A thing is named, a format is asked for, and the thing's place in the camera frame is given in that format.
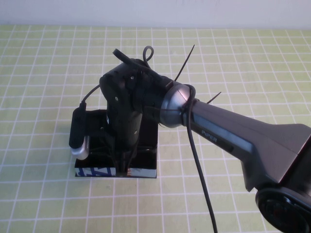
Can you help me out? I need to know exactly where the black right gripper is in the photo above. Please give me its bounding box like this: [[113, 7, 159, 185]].
[[106, 113, 143, 176]]

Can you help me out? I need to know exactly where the black glasses case printed side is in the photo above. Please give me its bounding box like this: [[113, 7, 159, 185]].
[[74, 110, 159, 180]]

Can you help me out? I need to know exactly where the black zip tie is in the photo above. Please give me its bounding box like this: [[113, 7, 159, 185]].
[[206, 91, 222, 104], [174, 44, 195, 81]]

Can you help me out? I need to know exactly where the green white checkered tablecloth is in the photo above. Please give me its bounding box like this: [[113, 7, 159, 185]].
[[0, 24, 311, 233]]

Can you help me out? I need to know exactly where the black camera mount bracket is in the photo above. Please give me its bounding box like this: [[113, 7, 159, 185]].
[[85, 109, 115, 147]]

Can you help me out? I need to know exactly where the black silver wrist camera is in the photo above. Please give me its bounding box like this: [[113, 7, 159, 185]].
[[69, 102, 92, 160]]

